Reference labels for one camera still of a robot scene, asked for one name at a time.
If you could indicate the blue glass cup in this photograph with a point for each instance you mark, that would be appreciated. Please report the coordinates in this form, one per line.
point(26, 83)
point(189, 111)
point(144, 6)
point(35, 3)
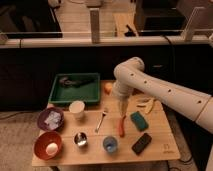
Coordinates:
point(110, 144)

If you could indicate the left white upright post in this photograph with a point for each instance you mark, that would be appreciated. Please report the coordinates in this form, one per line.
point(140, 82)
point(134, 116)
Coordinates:
point(95, 25)

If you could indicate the red bowl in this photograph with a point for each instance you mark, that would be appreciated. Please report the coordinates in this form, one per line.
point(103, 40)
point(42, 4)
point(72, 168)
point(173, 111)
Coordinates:
point(47, 145)

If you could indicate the black rectangular block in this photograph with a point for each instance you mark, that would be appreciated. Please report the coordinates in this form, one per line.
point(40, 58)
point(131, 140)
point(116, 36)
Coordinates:
point(139, 146)

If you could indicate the white horizontal rail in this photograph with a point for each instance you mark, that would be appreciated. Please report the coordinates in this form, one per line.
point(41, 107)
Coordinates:
point(104, 41)

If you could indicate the small steel cup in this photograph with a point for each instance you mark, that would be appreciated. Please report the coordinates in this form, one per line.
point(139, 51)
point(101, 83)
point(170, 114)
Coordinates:
point(80, 139)

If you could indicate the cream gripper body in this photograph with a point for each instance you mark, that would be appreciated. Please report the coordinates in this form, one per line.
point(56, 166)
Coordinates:
point(122, 106)

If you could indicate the white egg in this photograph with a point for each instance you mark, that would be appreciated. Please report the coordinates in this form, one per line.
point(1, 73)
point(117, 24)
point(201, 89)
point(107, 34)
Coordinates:
point(51, 149)

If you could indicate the black object on far table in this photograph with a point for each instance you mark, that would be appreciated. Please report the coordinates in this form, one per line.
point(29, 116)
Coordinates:
point(130, 32)

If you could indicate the crumpled white plastic wrap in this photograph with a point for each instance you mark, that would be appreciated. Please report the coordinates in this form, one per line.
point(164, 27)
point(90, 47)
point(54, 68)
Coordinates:
point(53, 120)

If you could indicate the light wooden table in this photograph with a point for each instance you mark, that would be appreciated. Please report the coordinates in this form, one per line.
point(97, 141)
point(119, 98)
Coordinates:
point(97, 139)

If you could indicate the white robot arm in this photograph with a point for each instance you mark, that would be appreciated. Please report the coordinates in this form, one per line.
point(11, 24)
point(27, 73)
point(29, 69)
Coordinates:
point(192, 104)

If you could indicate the white upright post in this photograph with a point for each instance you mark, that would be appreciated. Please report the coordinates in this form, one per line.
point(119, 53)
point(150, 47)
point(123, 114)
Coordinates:
point(192, 23)
point(95, 25)

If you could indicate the green plastic tray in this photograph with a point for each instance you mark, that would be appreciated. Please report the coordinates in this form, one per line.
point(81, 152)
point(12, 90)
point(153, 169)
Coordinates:
point(89, 93)

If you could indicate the red chili pepper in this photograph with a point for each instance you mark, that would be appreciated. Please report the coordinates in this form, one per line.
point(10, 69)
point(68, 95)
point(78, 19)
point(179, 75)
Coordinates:
point(121, 129)

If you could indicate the purple bowl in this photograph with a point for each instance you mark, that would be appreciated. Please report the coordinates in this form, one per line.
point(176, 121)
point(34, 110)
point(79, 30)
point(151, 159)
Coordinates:
point(44, 114)

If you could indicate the teal sponge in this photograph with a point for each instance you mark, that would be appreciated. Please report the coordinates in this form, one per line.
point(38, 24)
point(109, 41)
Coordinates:
point(139, 121)

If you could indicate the dark tool in tray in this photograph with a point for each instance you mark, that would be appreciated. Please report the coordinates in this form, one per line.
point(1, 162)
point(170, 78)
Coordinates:
point(66, 82)

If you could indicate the right white upright post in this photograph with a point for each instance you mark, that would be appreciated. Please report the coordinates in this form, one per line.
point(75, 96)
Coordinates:
point(192, 23)

